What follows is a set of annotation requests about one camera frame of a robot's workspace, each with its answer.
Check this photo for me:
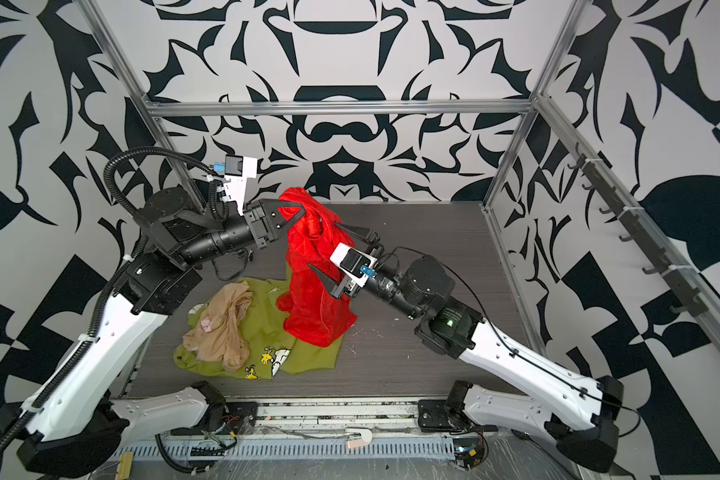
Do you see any red t-shirt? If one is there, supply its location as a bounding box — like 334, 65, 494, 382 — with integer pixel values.
276, 187, 357, 348

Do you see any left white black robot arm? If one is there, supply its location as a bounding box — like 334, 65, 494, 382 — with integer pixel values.
0, 187, 305, 478

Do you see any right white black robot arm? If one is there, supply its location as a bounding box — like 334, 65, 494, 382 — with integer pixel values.
312, 224, 624, 473

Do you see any beige stockings cloth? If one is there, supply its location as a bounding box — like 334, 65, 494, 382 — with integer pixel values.
182, 281, 253, 373

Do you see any small white tape piece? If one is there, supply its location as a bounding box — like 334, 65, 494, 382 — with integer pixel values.
345, 428, 373, 450

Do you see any yellow tag piece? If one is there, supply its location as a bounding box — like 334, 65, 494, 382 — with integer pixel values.
114, 451, 134, 480

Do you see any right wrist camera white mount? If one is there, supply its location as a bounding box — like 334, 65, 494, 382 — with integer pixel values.
330, 243, 378, 287

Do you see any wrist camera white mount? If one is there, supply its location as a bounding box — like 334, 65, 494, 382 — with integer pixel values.
330, 243, 378, 287
207, 155, 259, 215

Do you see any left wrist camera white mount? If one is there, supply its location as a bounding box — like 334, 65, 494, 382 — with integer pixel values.
207, 155, 259, 215

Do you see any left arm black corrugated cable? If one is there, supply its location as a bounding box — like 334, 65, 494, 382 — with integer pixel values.
0, 147, 217, 480

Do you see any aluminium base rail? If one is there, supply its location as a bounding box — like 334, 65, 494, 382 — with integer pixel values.
128, 395, 592, 442

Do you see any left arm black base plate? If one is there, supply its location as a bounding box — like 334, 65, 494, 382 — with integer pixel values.
212, 401, 259, 435

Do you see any horizontal aluminium frame bar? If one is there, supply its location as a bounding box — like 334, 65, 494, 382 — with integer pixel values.
145, 99, 531, 118

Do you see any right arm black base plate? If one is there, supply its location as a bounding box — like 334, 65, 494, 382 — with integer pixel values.
417, 399, 471, 434

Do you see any white slotted cable duct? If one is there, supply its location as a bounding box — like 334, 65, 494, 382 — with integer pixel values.
104, 437, 457, 462

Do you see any small circuit board with wires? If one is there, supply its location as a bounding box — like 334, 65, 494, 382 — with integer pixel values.
453, 434, 489, 471

